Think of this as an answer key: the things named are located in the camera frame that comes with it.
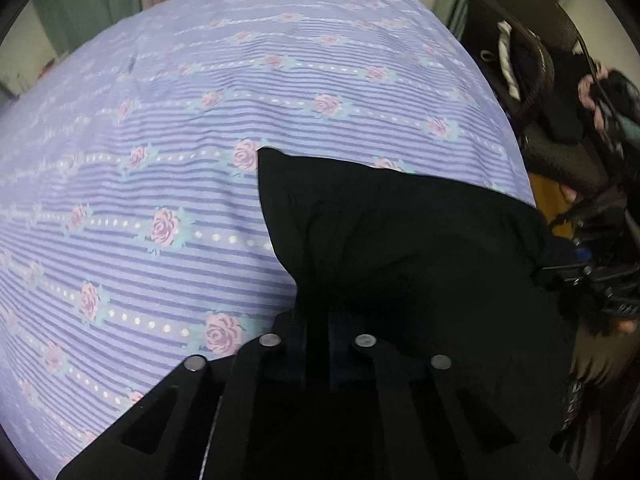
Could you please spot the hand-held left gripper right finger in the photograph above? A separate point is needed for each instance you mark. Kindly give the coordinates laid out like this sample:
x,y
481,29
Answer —
x,y
339,355

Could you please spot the dark wicker basket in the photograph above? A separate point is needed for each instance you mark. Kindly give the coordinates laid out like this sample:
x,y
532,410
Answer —
x,y
537,110

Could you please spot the purple floral striped bed sheet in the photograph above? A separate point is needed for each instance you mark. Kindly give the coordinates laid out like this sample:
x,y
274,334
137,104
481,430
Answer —
x,y
165,160

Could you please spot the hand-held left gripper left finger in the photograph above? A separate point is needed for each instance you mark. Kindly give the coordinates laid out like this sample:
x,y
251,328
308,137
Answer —
x,y
301,347

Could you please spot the black pants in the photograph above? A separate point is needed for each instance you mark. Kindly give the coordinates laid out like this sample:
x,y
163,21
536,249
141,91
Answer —
x,y
415,245

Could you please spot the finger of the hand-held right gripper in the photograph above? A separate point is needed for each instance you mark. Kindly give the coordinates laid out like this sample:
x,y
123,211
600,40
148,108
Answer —
x,y
550,271

